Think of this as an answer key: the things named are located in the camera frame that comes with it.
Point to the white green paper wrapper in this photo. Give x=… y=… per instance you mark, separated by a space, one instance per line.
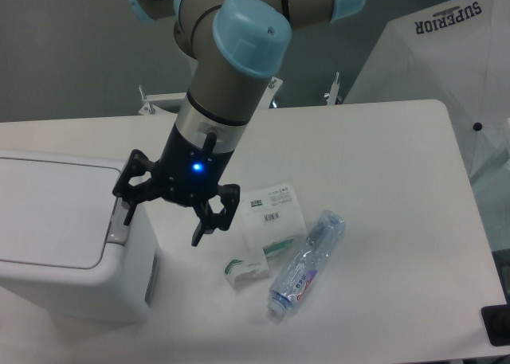
x=246 y=268

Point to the clear crushed plastic bottle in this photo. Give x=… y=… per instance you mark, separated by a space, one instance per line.
x=292 y=284

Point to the white plastic packaging bag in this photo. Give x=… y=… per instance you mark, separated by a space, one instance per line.
x=271 y=219

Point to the white push-button trash can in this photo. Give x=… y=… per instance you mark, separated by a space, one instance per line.
x=66 y=243

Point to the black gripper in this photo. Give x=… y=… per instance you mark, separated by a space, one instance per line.
x=191 y=173

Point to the black device at edge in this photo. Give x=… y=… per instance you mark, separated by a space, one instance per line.
x=496 y=323

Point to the white superior umbrella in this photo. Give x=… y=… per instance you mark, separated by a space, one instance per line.
x=456 y=52

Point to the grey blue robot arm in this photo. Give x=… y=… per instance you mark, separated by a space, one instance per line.
x=239 y=45

